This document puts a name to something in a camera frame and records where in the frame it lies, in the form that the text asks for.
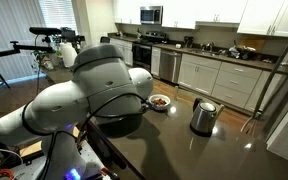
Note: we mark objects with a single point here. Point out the black bar camera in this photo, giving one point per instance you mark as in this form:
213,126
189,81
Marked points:
45,31

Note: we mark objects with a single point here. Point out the stainless steel dishwasher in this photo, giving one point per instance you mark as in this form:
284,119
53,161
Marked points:
170,66

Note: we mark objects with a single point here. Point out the wooden cutting board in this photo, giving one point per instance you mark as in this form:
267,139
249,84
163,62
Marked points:
254,41

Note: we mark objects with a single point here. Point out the white horizontal window blinds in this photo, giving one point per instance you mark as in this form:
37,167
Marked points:
57,13

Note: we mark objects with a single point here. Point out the white upper cabinet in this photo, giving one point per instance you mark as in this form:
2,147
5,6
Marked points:
180,13
217,10

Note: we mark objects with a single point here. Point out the light wooden base board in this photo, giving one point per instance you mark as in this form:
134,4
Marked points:
30,150

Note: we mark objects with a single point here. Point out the black kitchen stove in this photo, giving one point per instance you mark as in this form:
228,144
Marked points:
142,55

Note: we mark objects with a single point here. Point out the black office chair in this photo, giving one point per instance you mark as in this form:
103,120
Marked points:
104,39

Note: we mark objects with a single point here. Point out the white bowl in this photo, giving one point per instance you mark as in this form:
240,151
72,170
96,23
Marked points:
159,106

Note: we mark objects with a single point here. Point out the black coffee maker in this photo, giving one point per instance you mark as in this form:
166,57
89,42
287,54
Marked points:
188,41

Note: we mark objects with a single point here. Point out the grey vertical blinds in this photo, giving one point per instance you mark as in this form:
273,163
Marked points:
7,30

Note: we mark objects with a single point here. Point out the brown mixed nuts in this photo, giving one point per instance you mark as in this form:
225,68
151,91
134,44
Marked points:
159,101

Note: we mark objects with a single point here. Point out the white perforated mounting plate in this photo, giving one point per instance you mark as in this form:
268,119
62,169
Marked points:
90,160

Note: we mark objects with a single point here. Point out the black device on stand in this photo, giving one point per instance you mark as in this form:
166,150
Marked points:
69,34

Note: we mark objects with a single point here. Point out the white upper kitchen cabinets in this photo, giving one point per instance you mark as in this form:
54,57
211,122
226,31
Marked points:
267,16

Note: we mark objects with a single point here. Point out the stainless steel electric kettle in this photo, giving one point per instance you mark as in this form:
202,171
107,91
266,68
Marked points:
202,116

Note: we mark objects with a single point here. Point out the metal sink faucet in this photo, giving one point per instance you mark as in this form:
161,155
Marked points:
210,46

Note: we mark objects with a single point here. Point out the white double door cabinet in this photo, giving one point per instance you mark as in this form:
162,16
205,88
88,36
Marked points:
197,75

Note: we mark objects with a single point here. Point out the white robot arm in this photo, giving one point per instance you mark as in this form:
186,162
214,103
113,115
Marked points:
97,76

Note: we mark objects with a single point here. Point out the small white container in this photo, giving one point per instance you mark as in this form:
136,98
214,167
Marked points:
178,45

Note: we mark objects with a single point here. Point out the white base cabinet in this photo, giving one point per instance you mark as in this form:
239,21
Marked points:
125,51

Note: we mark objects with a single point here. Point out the white base cabinet doors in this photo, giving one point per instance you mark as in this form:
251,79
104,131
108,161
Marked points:
264,90

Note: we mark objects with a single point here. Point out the green potted plant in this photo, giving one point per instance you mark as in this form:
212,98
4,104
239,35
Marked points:
42,60

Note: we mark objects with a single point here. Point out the dark kitchen countertop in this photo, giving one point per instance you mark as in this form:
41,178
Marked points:
217,57

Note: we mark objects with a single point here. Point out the white tall bin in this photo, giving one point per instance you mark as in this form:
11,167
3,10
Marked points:
68,55

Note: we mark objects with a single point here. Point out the white drawer cabinet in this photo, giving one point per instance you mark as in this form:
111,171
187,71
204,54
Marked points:
235,83

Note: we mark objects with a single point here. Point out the pile of counter clutter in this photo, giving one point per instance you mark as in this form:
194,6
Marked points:
242,51

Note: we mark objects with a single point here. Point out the stainless steel microwave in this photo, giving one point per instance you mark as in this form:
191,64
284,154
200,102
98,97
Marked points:
150,15

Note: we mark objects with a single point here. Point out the dark glass bottle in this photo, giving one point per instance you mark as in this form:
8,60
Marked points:
138,33

